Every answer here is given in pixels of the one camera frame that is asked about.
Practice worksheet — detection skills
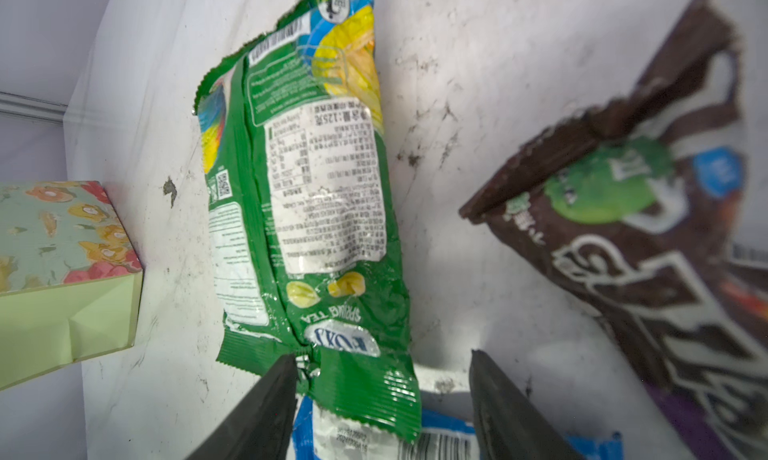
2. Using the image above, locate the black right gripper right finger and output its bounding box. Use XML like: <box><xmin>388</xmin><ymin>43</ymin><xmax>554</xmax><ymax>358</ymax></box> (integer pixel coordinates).
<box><xmin>469</xmin><ymin>350</ymin><xmax>582</xmax><ymax>459</ymax></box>

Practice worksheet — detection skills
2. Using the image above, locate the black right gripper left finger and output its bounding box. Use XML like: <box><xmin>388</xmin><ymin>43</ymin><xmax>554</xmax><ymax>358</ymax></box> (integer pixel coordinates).
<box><xmin>188</xmin><ymin>354</ymin><xmax>298</xmax><ymax>460</ymax></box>

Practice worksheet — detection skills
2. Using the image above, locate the small blue box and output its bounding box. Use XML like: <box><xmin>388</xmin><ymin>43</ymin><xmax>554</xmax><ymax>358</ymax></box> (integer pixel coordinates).
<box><xmin>290</xmin><ymin>393</ymin><xmax>624</xmax><ymax>460</ymax></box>

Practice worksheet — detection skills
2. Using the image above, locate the white green paper bag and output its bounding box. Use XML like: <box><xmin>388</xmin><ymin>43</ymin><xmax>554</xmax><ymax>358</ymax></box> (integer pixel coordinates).
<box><xmin>1</xmin><ymin>181</ymin><xmax>143</xmax><ymax>388</ymax></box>

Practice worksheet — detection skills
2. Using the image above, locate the green snack packet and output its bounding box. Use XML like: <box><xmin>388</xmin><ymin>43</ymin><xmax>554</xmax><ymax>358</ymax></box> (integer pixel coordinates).
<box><xmin>194</xmin><ymin>0</ymin><xmax>422</xmax><ymax>442</ymax></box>

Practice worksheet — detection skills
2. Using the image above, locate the purple chocolate bar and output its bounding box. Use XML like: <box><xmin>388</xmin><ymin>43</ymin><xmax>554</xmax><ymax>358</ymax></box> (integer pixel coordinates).
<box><xmin>459</xmin><ymin>0</ymin><xmax>767</xmax><ymax>459</ymax></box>

